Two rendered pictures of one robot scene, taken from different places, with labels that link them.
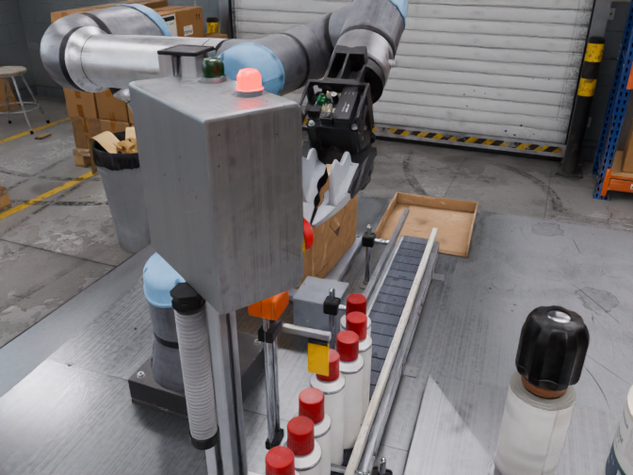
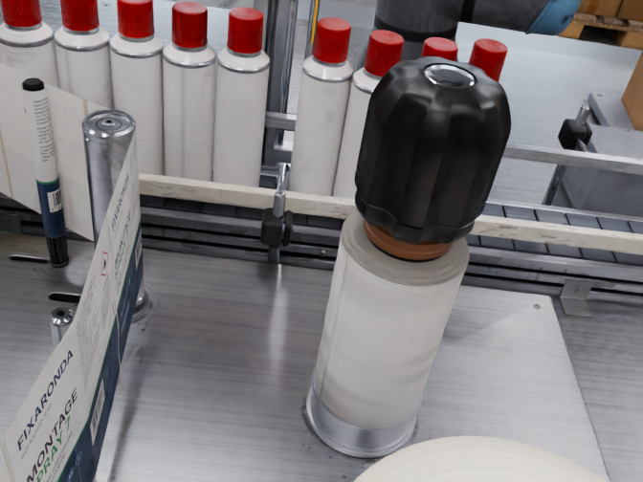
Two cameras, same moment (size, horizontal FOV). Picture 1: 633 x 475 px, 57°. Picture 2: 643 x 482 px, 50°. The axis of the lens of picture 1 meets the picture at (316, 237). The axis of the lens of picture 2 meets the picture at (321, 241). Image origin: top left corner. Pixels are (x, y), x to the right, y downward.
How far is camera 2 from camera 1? 0.79 m
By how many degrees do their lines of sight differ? 56
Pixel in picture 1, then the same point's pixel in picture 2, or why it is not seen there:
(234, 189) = not seen: outside the picture
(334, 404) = (305, 95)
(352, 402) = (348, 139)
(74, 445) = not seen: hidden behind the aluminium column
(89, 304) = (474, 33)
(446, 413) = (468, 316)
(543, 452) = (327, 327)
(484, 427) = (464, 366)
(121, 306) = not seen: hidden behind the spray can
